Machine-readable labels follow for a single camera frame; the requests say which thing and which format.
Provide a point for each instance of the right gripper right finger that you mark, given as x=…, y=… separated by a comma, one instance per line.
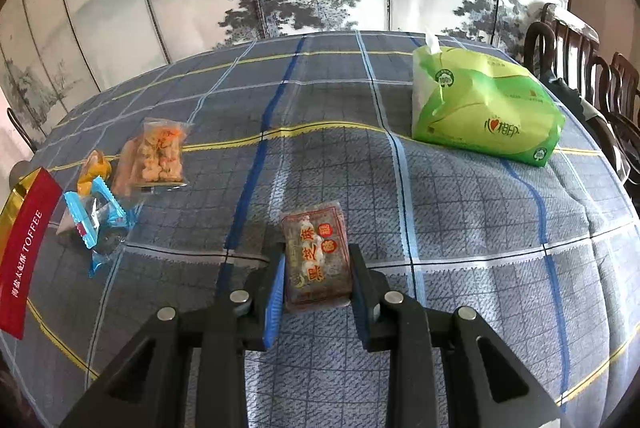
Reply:
x=486, y=384

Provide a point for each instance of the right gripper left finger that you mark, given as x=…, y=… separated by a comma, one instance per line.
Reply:
x=146, y=384

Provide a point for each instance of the blue snack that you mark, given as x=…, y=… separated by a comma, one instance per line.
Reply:
x=95, y=212
x=113, y=233

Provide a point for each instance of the orange-red clear snack bag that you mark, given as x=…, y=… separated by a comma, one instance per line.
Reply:
x=124, y=176

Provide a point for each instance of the clear nougat snack pack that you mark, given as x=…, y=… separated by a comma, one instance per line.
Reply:
x=315, y=252

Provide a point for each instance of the clear peanut snack bag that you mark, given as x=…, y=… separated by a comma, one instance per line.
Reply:
x=158, y=161

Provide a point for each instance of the orange snack packet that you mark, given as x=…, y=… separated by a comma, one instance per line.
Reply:
x=95, y=165

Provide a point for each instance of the plaid blue tablecloth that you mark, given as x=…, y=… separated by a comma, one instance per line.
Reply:
x=308, y=140

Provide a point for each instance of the red gold toffee tin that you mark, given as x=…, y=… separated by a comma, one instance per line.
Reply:
x=24, y=220

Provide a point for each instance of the green tissue pack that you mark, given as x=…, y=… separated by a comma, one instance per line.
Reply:
x=473, y=101

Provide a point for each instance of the dark wooden chair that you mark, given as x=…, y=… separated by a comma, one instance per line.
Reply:
x=564, y=52

